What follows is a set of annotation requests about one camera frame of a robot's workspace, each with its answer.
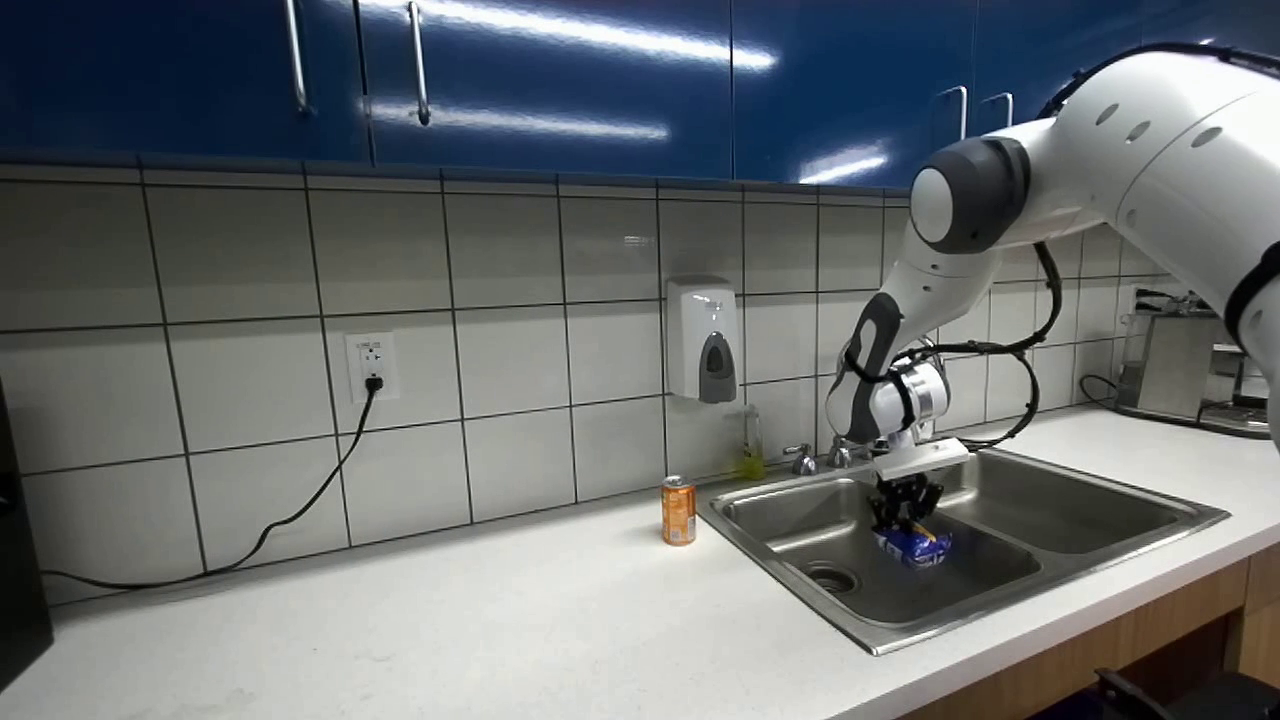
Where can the white wall power outlet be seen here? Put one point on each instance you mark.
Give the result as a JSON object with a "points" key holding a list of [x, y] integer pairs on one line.
{"points": [[372, 360]]}

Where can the blue upper cabinets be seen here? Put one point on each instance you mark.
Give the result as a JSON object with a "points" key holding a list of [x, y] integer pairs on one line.
{"points": [[581, 90]]}

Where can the black appliance on counter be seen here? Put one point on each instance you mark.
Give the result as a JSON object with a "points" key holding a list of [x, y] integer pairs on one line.
{"points": [[26, 627]]}

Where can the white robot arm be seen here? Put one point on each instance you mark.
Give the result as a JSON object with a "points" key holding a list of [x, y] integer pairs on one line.
{"points": [[1170, 146]]}

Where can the orange soda can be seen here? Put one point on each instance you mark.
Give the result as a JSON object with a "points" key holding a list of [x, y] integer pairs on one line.
{"points": [[679, 508]]}

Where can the silver espresso machine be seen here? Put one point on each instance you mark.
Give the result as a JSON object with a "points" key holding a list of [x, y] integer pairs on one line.
{"points": [[1180, 366]]}

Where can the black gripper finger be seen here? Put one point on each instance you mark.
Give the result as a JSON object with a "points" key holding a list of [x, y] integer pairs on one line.
{"points": [[883, 518], [920, 514]]}

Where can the stainless steel double sink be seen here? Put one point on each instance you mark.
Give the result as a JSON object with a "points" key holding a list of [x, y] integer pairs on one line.
{"points": [[1018, 531]]}

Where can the white wall soap dispenser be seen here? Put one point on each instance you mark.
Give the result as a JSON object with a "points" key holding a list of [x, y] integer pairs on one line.
{"points": [[700, 343]]}

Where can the blue Doritos chip bag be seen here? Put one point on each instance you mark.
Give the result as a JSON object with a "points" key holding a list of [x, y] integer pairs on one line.
{"points": [[917, 545]]}

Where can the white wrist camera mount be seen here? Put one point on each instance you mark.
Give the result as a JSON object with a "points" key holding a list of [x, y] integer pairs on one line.
{"points": [[909, 461]]}

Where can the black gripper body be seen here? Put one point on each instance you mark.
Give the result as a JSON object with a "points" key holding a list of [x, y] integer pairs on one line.
{"points": [[903, 495]]}

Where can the chrome gooseneck faucet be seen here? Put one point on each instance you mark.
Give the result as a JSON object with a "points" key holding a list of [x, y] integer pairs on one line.
{"points": [[810, 461]]}

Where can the green dish soap bottle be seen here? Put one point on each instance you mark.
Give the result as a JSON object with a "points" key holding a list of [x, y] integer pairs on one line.
{"points": [[750, 464]]}

